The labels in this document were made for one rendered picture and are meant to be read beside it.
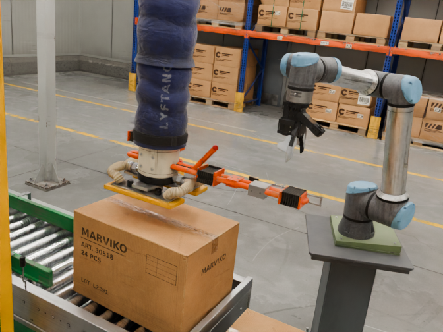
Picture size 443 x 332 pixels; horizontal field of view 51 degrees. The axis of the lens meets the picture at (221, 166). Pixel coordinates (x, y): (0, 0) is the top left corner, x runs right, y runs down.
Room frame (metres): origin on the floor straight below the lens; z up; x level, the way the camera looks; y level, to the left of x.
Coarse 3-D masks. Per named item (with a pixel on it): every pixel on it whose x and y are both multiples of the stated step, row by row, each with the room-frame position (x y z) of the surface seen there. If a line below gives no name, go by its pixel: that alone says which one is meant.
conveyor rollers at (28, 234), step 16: (16, 224) 2.43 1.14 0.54; (32, 224) 2.44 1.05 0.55; (48, 224) 2.51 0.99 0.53; (16, 240) 2.23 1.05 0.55; (32, 240) 2.30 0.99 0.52; (48, 240) 2.29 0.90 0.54; (64, 240) 2.29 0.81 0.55; (32, 256) 2.09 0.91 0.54; (64, 256) 2.15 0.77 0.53; (48, 288) 1.84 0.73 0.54; (64, 288) 1.84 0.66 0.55; (80, 304) 1.77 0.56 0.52; (96, 304) 1.75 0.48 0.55; (112, 320) 1.69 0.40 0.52; (128, 320) 1.66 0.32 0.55
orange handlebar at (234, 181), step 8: (128, 152) 1.92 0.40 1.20; (136, 152) 1.94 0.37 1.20; (176, 168) 1.80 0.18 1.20; (184, 168) 1.79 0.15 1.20; (224, 176) 1.75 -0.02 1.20; (232, 176) 1.72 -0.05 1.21; (232, 184) 1.69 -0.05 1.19; (240, 184) 1.67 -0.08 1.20; (248, 184) 1.66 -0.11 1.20; (264, 192) 1.63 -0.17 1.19; (272, 192) 1.62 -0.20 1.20; (304, 200) 1.57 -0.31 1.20
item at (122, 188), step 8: (104, 184) 1.82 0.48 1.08; (112, 184) 1.82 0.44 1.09; (120, 184) 1.82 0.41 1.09; (128, 184) 1.81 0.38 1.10; (120, 192) 1.78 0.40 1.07; (128, 192) 1.76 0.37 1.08; (136, 192) 1.76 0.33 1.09; (144, 192) 1.76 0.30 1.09; (152, 192) 1.77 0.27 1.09; (160, 192) 1.75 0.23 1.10; (144, 200) 1.72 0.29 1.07; (152, 200) 1.71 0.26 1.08; (160, 200) 1.71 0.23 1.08; (168, 200) 1.70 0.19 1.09; (176, 200) 1.73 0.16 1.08; (184, 200) 1.75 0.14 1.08; (168, 208) 1.67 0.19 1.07
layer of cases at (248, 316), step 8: (248, 312) 1.81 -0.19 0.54; (256, 312) 1.82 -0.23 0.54; (240, 320) 1.75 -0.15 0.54; (248, 320) 1.75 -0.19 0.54; (256, 320) 1.76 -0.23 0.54; (264, 320) 1.77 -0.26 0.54; (272, 320) 1.77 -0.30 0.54; (232, 328) 1.69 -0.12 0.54; (240, 328) 1.69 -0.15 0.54; (248, 328) 1.70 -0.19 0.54; (256, 328) 1.70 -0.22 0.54; (264, 328) 1.71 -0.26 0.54; (272, 328) 1.72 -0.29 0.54; (280, 328) 1.72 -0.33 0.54; (288, 328) 1.73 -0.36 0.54; (296, 328) 1.73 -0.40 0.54
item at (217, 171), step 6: (198, 168) 1.74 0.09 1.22; (204, 168) 1.79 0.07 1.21; (210, 168) 1.79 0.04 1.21; (216, 168) 1.80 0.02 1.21; (222, 168) 1.77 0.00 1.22; (198, 174) 1.73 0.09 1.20; (204, 174) 1.72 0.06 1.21; (210, 174) 1.71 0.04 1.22; (216, 174) 1.72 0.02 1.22; (198, 180) 1.73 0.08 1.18; (204, 180) 1.72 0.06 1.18; (210, 180) 1.71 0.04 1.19
